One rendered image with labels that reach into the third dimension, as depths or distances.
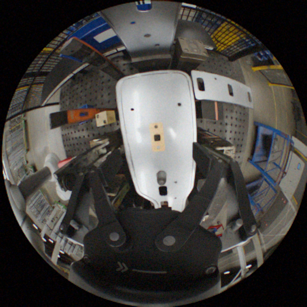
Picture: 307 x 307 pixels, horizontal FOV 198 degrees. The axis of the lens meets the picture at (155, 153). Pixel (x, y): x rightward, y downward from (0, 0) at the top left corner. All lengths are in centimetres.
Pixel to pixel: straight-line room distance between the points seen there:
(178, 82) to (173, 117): 11
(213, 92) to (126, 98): 26
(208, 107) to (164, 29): 27
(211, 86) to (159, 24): 24
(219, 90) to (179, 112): 16
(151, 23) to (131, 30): 4
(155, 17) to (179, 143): 34
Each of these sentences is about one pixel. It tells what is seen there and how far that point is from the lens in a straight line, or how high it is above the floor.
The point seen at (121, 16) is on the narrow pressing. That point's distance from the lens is 22.
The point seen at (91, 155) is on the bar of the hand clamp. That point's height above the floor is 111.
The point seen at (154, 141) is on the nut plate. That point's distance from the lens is 29.
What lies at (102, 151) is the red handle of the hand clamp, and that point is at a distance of 27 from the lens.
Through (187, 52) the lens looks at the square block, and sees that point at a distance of 30.
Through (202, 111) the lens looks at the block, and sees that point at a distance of 33.
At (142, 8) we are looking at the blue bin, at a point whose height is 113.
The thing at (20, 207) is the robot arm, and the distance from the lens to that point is 56.
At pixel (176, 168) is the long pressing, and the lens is 33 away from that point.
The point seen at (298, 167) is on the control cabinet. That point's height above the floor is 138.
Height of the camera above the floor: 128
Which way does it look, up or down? 68 degrees down
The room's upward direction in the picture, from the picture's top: 175 degrees counter-clockwise
